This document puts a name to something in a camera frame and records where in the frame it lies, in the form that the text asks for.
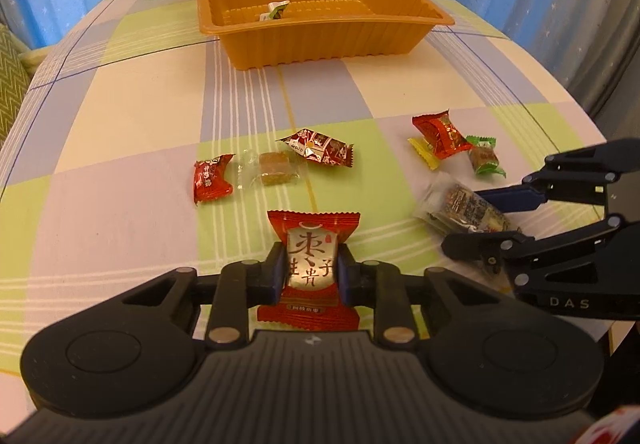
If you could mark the clear-wrapped brown cube candy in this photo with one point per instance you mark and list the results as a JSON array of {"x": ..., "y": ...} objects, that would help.
[{"x": 272, "y": 166}]

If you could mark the light green sofa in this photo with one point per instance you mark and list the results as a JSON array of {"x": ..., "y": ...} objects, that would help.
[{"x": 35, "y": 61}]

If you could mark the green zigzag pillow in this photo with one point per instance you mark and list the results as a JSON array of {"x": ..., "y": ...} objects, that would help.
[{"x": 12, "y": 84}]

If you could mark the checked tablecloth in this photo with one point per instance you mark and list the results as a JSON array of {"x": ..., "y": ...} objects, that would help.
[{"x": 140, "y": 124}]

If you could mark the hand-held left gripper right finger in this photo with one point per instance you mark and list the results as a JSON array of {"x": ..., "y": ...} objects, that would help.
[{"x": 342, "y": 274}]

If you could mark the red patterned clothing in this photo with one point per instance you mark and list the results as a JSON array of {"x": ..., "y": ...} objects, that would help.
[{"x": 617, "y": 426}]

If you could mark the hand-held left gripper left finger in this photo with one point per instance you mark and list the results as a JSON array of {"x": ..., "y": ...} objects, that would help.
[{"x": 276, "y": 274}]

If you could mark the green-white wrapped candy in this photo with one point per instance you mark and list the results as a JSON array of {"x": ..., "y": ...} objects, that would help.
[{"x": 275, "y": 10}]

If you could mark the clear-wrapped dark candy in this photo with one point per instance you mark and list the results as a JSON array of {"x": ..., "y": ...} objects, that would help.
[{"x": 457, "y": 204}]

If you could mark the red-brown patterned candy packet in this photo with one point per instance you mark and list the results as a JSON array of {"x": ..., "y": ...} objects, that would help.
[{"x": 320, "y": 146}]

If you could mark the yellow candy packet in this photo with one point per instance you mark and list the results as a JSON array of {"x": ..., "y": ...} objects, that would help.
[{"x": 425, "y": 155}]

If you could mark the small red candy packet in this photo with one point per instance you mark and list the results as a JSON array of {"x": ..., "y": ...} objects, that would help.
[{"x": 210, "y": 179}]

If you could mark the red gold-print candy packet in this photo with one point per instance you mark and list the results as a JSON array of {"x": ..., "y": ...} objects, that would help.
[{"x": 442, "y": 134}]

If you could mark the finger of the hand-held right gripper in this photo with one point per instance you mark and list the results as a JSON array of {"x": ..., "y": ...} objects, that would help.
[
  {"x": 510, "y": 198},
  {"x": 470, "y": 244}
]

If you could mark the orange plastic tray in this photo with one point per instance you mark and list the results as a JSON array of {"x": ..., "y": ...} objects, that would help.
[{"x": 310, "y": 36}]

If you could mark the green-wrapped brown candy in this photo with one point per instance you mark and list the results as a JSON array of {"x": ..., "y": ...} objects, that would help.
[{"x": 484, "y": 158}]

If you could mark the large red silver-label snack packet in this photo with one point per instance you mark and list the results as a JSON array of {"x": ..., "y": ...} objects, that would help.
[{"x": 312, "y": 228}]

